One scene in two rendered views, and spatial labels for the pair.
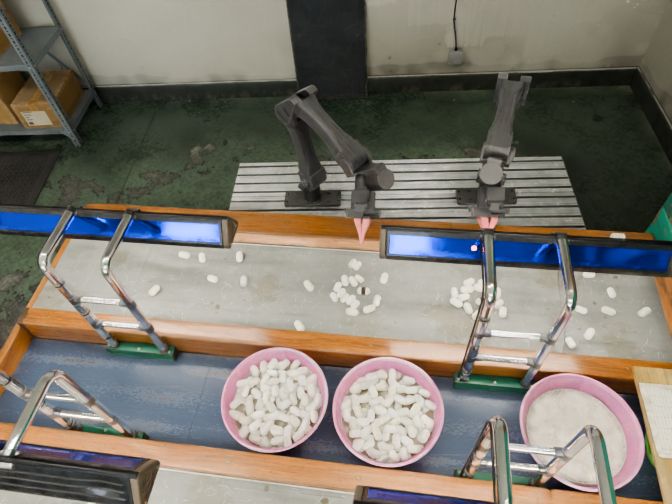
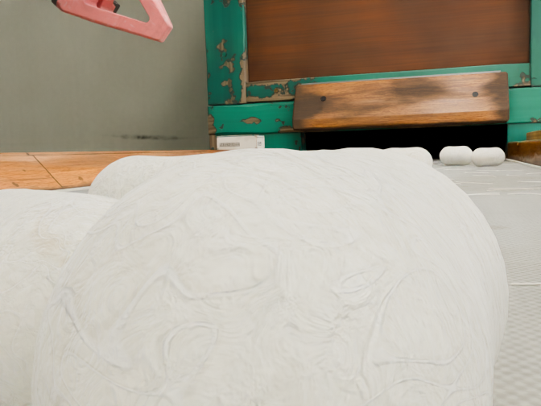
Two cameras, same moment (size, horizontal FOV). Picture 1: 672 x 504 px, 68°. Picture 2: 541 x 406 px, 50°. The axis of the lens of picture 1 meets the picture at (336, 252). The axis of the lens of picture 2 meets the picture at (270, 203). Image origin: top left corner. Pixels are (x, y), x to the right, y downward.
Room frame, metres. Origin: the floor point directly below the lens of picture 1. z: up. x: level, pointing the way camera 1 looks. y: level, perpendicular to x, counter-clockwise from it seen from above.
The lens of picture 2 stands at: (0.71, 0.01, 0.76)
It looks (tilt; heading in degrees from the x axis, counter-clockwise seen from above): 5 degrees down; 275
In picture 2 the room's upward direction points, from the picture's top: 2 degrees counter-clockwise
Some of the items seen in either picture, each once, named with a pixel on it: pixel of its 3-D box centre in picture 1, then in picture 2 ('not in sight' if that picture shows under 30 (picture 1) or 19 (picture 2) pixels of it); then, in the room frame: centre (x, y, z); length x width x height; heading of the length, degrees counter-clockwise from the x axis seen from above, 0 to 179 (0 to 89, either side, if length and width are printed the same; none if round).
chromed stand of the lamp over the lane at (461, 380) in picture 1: (506, 317); not in sight; (0.56, -0.38, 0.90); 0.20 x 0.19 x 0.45; 77
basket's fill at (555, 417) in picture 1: (573, 436); not in sight; (0.33, -0.51, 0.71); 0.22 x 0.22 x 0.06
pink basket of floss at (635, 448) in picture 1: (574, 434); not in sight; (0.33, -0.51, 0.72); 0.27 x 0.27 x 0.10
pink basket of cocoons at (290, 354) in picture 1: (277, 403); not in sight; (0.49, 0.19, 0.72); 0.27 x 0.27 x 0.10
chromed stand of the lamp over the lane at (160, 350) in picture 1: (124, 287); not in sight; (0.78, 0.56, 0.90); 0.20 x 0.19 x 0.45; 77
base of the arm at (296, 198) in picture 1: (311, 191); not in sight; (1.24, 0.06, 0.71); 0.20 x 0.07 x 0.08; 82
